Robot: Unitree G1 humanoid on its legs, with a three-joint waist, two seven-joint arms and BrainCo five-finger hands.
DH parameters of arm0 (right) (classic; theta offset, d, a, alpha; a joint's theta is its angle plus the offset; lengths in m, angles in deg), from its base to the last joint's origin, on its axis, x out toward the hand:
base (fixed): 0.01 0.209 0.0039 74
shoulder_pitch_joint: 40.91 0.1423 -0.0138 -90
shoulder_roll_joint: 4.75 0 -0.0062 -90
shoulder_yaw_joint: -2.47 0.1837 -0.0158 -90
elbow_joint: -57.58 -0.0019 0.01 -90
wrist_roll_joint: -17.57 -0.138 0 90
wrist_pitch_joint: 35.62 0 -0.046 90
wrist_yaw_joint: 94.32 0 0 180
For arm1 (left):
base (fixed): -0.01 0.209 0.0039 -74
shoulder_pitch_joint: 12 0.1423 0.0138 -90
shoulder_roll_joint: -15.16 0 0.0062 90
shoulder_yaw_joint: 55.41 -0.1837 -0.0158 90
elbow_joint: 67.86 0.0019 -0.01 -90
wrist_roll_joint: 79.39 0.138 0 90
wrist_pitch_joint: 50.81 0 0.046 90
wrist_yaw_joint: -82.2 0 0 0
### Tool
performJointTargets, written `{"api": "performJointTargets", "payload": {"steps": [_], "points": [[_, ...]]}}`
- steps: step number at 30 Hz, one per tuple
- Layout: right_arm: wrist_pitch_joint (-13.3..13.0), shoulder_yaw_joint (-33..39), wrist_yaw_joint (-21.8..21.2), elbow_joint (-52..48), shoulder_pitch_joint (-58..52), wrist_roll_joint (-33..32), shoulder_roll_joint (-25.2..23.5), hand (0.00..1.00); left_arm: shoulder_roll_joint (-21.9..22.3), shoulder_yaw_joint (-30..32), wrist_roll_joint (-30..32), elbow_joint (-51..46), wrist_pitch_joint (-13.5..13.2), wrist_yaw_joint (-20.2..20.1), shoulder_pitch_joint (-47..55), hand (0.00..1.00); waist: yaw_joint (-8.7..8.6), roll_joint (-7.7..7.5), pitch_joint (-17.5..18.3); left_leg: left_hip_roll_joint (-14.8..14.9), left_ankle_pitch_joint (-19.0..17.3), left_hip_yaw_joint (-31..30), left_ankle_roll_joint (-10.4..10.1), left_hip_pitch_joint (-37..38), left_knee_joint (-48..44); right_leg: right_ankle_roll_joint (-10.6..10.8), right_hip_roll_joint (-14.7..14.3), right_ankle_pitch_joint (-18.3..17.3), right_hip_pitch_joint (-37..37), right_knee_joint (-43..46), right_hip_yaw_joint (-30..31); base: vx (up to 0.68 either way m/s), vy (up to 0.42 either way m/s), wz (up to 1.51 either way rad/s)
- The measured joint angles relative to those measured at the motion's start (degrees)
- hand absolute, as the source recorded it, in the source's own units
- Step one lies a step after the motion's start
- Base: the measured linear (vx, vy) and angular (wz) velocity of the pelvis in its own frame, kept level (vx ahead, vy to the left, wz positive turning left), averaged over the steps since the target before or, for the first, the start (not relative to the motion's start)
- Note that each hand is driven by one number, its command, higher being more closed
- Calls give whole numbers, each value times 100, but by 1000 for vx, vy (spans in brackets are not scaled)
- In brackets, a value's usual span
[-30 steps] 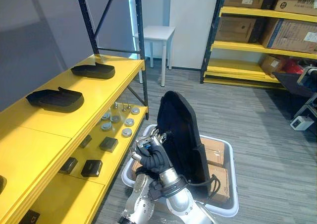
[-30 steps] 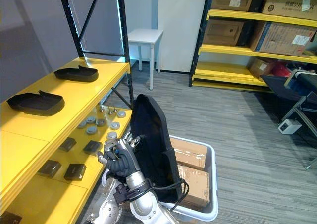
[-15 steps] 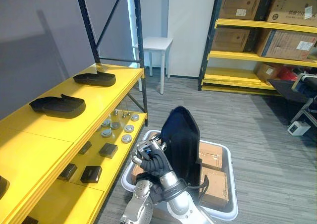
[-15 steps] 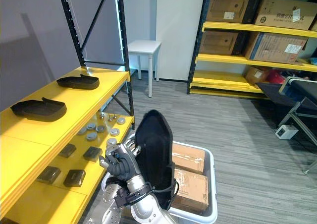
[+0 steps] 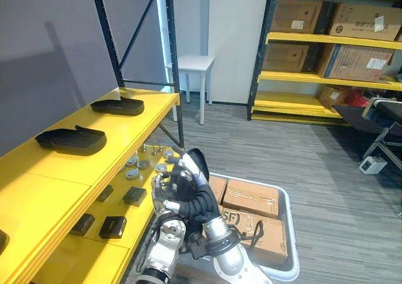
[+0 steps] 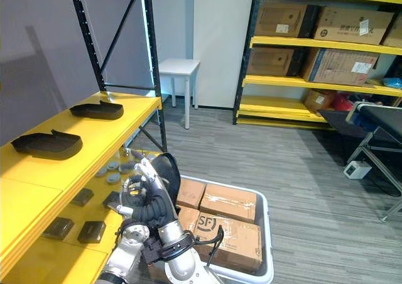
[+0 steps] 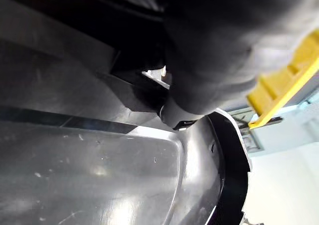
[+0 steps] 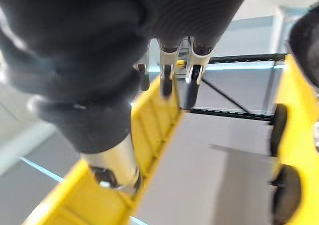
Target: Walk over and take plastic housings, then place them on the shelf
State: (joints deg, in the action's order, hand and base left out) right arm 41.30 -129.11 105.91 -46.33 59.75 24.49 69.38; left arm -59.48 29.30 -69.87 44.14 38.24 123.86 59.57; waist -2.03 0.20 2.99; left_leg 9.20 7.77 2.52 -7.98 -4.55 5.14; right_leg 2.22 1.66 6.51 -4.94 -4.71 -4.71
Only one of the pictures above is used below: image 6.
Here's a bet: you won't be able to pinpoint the white plastic bin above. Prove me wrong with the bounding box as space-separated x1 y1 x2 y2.
174 174 275 284

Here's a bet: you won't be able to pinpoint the cardboard box with SF logo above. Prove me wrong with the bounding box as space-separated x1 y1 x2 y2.
192 212 263 274

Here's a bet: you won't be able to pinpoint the right robot hand black cloth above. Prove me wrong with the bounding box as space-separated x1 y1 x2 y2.
116 157 186 244

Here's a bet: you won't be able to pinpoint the small plain cardboard box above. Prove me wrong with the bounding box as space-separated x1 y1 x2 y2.
175 178 207 210
177 205 201 235

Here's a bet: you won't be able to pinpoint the yellow storage rack with boxes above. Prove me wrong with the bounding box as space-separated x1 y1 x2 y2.
232 0 402 131

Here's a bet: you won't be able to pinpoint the cardboard box with blue print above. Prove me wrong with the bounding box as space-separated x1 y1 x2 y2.
302 47 380 87

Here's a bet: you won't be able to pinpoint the yellow shelf rack black uprights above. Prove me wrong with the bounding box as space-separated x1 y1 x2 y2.
0 0 169 284

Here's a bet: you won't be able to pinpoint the blue plastic bag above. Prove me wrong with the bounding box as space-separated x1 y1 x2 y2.
381 76 402 89

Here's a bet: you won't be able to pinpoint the black belt conveyor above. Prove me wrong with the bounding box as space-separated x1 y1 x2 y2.
345 101 402 147

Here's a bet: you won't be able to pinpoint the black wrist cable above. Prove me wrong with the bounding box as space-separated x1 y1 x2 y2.
188 224 225 268

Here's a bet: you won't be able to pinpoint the red bag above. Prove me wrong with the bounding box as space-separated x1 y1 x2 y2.
330 92 356 112

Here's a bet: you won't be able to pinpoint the black sole-shaped plastic housing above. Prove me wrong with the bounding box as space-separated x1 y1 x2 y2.
149 153 182 210
11 129 84 161
69 100 124 121

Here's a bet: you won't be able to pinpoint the black flat board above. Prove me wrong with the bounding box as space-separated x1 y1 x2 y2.
317 107 378 169

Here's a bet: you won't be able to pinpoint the cardboard box with clear tape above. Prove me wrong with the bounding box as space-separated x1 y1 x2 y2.
198 183 258 225

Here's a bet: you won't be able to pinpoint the cardboard box with black print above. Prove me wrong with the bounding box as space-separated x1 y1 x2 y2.
313 6 395 46

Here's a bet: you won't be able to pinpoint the small black square part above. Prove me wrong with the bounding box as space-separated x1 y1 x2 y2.
77 221 107 244
102 192 122 210
41 217 75 241
71 188 95 207

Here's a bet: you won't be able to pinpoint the brown box with black side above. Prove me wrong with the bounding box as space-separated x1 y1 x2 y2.
254 2 322 40
249 46 307 78

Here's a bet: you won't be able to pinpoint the small white table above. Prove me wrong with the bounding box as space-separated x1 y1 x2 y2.
158 58 201 130

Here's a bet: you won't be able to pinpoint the grey metal stand frame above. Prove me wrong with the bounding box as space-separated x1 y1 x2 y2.
346 130 402 224

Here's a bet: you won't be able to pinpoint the small white box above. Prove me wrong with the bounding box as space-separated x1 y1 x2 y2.
342 160 372 181

